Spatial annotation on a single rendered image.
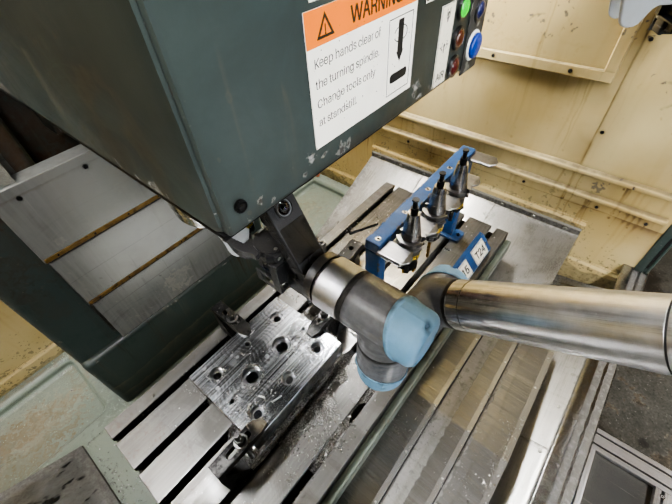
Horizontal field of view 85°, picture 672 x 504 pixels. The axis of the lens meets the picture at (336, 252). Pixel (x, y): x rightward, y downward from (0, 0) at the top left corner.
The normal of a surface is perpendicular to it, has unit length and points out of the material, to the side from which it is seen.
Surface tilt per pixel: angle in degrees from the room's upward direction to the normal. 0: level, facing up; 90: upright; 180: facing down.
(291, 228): 62
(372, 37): 90
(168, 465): 0
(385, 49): 90
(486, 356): 7
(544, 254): 24
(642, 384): 0
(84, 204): 90
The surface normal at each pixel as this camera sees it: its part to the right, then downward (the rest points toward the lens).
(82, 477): 0.21, -0.86
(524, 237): -0.31, -0.37
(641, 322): -0.79, -0.33
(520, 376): 0.04, -0.75
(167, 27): 0.77, 0.44
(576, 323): -0.83, -0.10
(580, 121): -0.63, 0.59
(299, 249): 0.63, 0.09
